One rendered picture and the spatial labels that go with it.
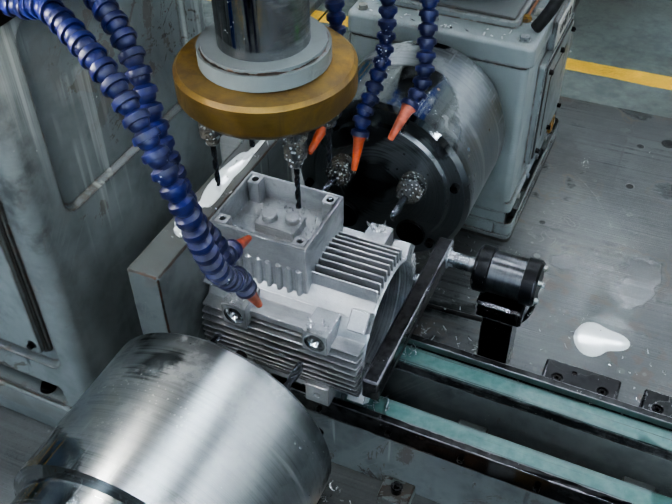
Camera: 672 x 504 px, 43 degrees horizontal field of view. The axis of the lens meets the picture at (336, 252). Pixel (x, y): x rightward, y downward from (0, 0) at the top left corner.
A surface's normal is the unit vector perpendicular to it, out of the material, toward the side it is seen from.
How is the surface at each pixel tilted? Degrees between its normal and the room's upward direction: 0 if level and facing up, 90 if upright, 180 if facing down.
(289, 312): 0
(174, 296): 90
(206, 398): 13
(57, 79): 90
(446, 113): 36
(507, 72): 90
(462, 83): 32
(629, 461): 90
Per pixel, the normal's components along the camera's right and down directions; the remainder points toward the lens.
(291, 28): 0.63, 0.52
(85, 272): 0.91, 0.27
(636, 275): -0.01, -0.73
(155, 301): -0.41, 0.62
